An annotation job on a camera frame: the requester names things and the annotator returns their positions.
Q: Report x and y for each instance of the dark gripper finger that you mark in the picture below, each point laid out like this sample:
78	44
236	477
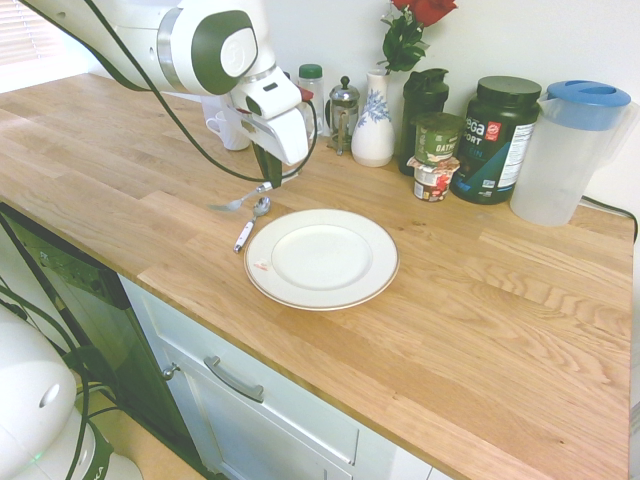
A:
262	162
277	172

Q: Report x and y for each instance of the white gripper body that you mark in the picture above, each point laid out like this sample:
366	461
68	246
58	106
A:
280	135

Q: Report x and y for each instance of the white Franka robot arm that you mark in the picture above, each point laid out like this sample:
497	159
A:
215	45

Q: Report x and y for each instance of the white plate with gold rim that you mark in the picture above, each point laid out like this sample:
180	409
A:
322	257

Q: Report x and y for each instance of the white ribbed mug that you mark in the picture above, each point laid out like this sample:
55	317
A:
232	127

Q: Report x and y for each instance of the clear bottle with green cap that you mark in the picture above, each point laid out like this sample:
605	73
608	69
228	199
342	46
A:
312	87

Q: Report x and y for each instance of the glass french press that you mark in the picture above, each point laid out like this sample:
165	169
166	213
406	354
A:
342	112

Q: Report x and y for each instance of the white vase with blue print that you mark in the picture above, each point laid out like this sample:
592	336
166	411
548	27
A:
372	130

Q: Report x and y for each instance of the black shaker bottle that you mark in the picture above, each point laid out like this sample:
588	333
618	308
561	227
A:
417	95

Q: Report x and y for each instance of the white and red yogurt cup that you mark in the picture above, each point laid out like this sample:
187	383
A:
432	180

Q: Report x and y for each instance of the red flowers with green leaves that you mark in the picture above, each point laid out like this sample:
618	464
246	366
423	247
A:
405	40

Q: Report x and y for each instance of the green oatmeal cup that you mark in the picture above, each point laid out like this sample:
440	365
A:
439	137

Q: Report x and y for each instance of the black Vega protein tub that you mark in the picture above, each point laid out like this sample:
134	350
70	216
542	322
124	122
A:
500	130

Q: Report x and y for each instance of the black dishwasher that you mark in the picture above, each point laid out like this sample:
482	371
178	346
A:
95	310

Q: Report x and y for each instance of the silver cabinet knob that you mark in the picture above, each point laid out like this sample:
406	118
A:
171	371

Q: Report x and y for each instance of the white drawer front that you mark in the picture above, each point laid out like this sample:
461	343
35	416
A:
280	400

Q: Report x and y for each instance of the window blinds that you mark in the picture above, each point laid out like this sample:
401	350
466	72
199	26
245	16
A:
25	30

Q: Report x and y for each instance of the clear pitcher with blue lid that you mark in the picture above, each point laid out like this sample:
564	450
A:
560	160

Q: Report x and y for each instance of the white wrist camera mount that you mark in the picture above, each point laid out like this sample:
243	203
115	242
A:
270	92

